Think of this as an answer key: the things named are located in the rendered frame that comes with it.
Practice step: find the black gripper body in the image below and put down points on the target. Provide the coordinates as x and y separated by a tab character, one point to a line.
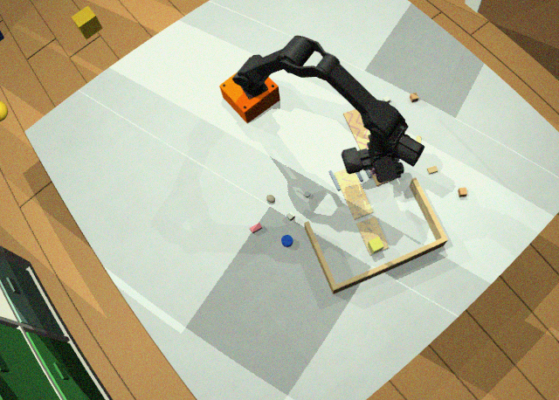
353	162

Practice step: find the blue sphere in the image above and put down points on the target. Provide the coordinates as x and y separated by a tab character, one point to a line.
287	241

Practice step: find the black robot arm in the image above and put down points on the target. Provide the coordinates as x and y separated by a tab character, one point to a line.
386	125

